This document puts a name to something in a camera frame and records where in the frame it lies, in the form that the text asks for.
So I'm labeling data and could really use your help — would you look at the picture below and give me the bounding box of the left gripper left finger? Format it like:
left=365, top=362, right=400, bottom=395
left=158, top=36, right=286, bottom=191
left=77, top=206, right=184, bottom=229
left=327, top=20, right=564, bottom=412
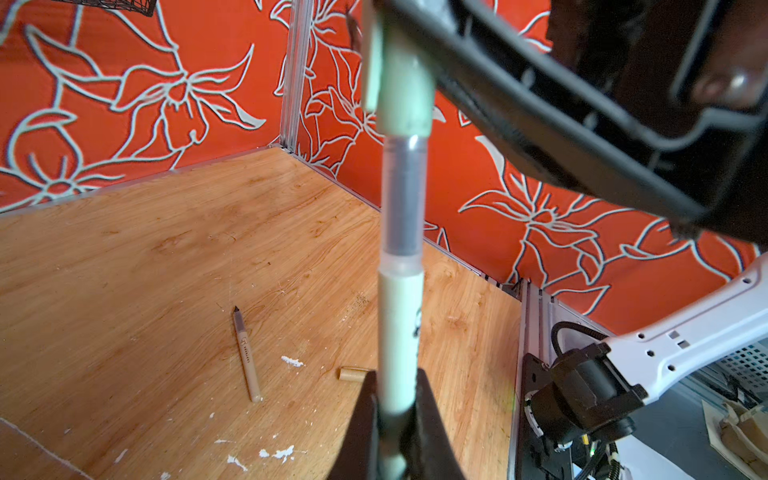
left=327, top=371, right=380, bottom=480

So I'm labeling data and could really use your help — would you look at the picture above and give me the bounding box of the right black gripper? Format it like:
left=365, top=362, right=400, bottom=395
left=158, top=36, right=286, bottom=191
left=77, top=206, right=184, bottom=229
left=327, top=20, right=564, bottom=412
left=383, top=1, right=767, bottom=240

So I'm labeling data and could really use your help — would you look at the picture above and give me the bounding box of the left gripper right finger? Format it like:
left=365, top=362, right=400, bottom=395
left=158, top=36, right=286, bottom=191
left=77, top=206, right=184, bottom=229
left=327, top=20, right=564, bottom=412
left=413, top=369, right=465, bottom=480

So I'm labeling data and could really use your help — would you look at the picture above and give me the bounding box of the tan pen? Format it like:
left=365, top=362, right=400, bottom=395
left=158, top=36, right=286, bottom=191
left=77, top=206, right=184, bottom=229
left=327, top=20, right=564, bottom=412
left=233, top=306, right=263, bottom=403

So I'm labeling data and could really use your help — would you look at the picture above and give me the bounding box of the light green pen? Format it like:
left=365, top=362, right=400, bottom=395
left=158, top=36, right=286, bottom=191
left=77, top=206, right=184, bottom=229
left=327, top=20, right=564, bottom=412
left=377, top=135, right=427, bottom=479

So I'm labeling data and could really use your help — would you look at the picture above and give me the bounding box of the light green pen cap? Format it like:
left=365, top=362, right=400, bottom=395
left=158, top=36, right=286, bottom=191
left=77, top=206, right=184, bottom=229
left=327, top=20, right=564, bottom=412
left=361, top=1, right=436, bottom=138

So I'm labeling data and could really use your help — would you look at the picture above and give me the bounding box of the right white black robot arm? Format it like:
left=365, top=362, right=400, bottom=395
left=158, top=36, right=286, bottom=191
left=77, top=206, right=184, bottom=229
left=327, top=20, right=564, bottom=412
left=375, top=1, right=767, bottom=446

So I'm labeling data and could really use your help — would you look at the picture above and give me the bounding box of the tan pen cap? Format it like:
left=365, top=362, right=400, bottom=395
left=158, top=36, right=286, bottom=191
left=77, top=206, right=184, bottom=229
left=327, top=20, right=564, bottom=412
left=338, top=366, right=370, bottom=383

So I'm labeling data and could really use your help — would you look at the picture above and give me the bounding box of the right black corrugated cable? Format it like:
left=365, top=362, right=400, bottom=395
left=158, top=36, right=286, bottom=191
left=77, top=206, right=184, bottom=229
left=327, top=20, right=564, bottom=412
left=550, top=320, right=610, bottom=358

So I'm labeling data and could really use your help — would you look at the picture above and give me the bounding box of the black wire mesh basket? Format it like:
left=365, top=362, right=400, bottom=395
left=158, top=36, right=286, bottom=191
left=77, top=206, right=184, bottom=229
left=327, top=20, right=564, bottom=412
left=59, top=0, right=157, bottom=17

